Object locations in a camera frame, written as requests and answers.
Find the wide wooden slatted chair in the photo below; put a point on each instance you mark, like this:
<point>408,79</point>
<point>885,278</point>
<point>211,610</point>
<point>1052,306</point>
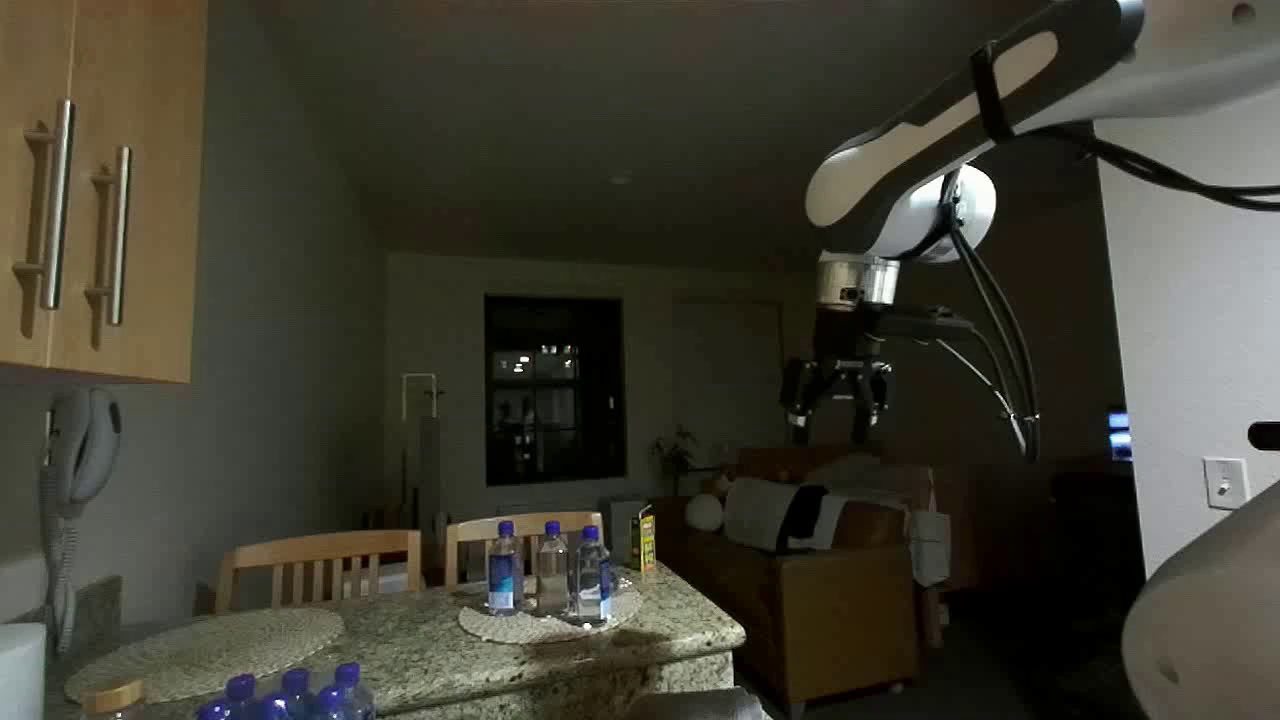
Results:
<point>323,545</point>

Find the potted plant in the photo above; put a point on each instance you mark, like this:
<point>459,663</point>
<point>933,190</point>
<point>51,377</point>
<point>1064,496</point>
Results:
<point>673,460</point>

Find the white light switch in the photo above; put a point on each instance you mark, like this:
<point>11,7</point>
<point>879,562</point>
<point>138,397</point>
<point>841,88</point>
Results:
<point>1224,480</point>

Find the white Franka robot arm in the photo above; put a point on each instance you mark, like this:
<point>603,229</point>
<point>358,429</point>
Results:
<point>921,125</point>

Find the dark window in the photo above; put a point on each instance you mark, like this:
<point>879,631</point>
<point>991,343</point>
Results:
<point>555,384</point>

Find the grey wall outlet plate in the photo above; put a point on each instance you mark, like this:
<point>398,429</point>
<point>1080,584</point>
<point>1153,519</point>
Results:
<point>99,610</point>

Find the round white pillow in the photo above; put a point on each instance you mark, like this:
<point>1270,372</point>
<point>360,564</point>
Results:
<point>707,513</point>

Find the glowing blue screen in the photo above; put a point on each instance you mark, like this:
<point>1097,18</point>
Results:
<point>1118,435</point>

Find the narrow wooden cabinet door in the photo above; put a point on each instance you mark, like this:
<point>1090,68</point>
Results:
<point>25,53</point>

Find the wide wooden cabinet door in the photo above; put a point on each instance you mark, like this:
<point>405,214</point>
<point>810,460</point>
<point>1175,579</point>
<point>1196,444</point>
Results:
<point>154,203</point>

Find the brown sofa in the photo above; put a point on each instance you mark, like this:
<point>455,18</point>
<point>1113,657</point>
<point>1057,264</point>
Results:
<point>827,615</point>

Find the narrow wooden slatted chair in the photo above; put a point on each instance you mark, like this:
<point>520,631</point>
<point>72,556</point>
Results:
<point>464,532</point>

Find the white and black blanket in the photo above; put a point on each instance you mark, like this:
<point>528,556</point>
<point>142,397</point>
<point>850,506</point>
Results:
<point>760,513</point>

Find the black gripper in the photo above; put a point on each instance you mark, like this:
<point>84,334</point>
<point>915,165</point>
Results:
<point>854,344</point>

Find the white wall phone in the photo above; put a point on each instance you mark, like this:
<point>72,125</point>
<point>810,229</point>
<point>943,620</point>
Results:
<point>81,444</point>

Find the granite counter top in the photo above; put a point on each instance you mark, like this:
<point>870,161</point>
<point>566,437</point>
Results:
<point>202,648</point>

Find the yellow carton box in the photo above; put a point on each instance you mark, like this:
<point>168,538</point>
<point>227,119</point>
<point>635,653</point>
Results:
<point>647,540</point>

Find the white paper towel roll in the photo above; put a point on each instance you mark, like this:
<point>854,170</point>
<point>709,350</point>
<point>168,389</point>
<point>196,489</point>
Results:
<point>23,673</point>

